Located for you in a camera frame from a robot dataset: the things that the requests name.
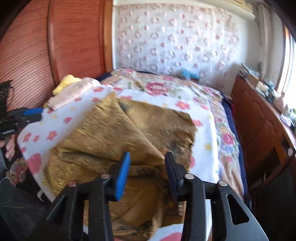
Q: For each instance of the cardboard box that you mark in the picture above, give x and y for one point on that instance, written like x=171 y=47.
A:
x=253 y=81

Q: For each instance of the person's patterned clothing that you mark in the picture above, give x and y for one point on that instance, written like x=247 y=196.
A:
x=18 y=166

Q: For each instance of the bright window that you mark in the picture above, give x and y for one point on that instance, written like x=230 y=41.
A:
x=291 y=69

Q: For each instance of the wooden headboard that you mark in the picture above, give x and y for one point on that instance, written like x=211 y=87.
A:
x=69 y=46

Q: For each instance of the golden paisley garment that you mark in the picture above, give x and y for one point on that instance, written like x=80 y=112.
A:
x=104 y=129

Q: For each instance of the floral bed sheet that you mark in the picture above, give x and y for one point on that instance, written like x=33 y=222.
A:
x=229 y=139

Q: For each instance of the person's left hand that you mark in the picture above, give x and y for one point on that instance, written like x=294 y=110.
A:
x=10 y=150

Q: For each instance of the pale pink folded cloth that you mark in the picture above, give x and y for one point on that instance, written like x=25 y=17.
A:
x=74 y=91

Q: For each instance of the yellow cloth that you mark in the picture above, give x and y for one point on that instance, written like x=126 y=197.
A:
x=67 y=81

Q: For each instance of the brown wooden cabinet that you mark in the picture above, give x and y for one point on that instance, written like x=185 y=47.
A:
x=254 y=120

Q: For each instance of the white circle-patterned curtain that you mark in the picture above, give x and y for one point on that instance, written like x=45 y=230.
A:
x=173 y=34

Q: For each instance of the blue toy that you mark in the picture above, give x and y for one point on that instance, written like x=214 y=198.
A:
x=186 y=73

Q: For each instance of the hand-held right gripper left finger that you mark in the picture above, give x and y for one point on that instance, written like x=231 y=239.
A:
x=122 y=176

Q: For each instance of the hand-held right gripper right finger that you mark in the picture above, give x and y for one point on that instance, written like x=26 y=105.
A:
x=170 y=178

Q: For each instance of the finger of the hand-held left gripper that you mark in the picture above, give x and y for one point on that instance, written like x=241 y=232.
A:
x=33 y=112

